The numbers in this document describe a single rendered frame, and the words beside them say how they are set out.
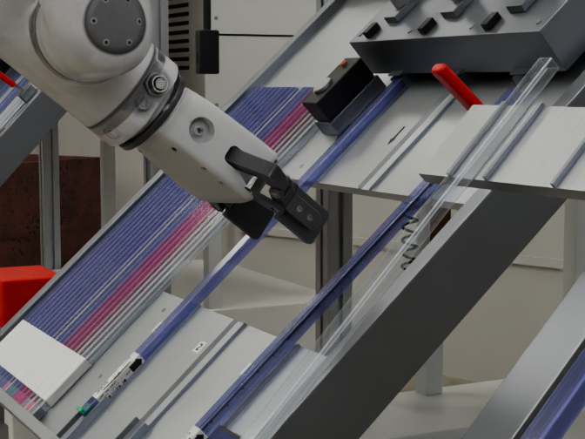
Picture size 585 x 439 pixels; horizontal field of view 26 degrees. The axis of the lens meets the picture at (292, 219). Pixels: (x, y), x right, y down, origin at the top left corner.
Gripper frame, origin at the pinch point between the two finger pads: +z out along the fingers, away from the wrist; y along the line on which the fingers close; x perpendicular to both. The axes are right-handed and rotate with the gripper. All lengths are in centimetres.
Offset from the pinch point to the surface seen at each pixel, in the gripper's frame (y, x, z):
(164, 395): 13.5, 16.2, 5.7
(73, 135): 502, -119, 116
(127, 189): 464, -105, 142
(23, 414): 32.2, 23.9, 2.1
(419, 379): 57, -12, 59
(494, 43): -0.6, -26.3, 8.2
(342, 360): -9.3, 8.6, 6.5
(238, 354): 7.7, 10.1, 7.0
